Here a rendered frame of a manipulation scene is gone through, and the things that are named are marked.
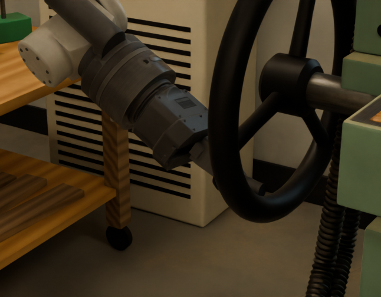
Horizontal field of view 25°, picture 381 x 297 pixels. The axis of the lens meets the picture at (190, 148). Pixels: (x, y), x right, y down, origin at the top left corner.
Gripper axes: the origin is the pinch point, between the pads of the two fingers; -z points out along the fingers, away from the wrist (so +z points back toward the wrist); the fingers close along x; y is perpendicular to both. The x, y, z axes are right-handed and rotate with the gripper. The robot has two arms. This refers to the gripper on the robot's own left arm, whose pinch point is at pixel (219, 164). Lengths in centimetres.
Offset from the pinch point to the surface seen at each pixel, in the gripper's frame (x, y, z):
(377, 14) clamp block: 9.2, 25.0, -5.4
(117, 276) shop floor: -83, -78, 23
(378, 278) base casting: 24.5, 12.9, -20.4
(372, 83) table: 10.1, 20.2, -9.0
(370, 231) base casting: 25.0, 15.4, -17.7
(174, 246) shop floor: -102, -71, 20
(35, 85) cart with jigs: -55, -39, 53
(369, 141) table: 32.3, 22.7, -14.3
